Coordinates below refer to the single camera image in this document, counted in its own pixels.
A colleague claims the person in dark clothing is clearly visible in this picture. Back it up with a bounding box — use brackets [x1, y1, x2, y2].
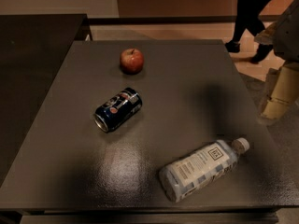
[224, 0, 299, 64]

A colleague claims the blue Pepsi soda can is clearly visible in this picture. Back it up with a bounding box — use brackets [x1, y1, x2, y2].
[93, 88, 143, 133]

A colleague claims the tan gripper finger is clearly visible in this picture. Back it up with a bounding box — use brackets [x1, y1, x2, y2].
[257, 62, 299, 125]

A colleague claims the red apple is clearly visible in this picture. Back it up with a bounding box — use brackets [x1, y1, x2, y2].
[120, 49, 144, 75]

